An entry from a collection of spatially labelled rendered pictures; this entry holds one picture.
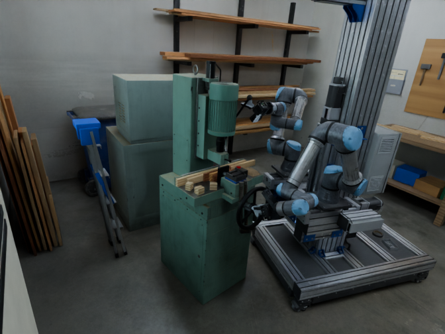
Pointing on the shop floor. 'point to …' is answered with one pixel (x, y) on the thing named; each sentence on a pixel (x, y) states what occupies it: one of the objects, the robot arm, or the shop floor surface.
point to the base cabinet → (202, 248)
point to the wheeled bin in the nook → (104, 116)
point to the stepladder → (92, 128)
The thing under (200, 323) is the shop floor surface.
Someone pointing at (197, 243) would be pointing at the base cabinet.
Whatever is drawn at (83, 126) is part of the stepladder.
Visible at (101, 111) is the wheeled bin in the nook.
